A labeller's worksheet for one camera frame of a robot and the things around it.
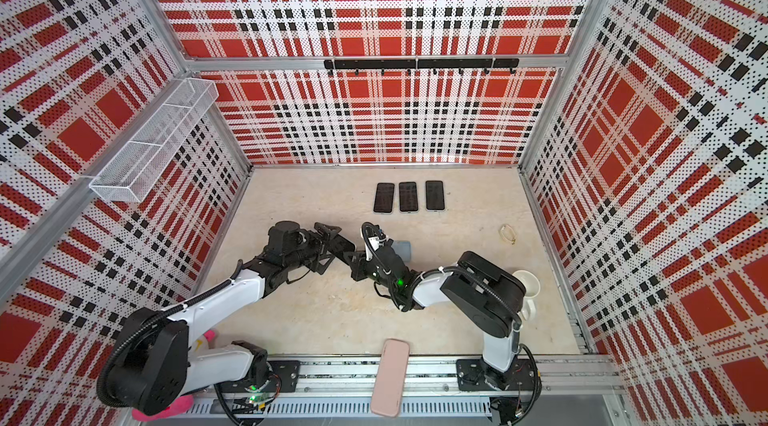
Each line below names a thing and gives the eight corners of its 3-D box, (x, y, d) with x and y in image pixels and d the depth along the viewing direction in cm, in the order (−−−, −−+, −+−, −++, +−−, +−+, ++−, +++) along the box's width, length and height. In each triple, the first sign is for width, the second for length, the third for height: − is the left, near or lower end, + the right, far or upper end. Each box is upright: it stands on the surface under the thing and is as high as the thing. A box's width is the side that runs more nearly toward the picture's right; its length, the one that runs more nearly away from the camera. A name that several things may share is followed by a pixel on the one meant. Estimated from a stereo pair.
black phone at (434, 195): (426, 209, 111) (427, 205, 108) (424, 185, 119) (425, 180, 116) (444, 209, 111) (445, 205, 108) (441, 185, 119) (442, 180, 116)
